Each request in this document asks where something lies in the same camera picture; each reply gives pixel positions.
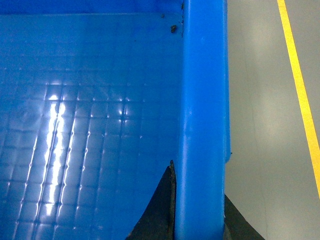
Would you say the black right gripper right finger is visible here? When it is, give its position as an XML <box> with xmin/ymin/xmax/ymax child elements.
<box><xmin>223</xmin><ymin>195</ymin><xmax>265</xmax><ymax>240</ymax></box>

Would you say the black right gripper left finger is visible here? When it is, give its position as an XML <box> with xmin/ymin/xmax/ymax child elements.
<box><xmin>126</xmin><ymin>160</ymin><xmax>177</xmax><ymax>240</ymax></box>

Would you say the large blue plastic crate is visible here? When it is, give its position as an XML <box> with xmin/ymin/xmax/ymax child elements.
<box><xmin>0</xmin><ymin>0</ymin><xmax>231</xmax><ymax>240</ymax></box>

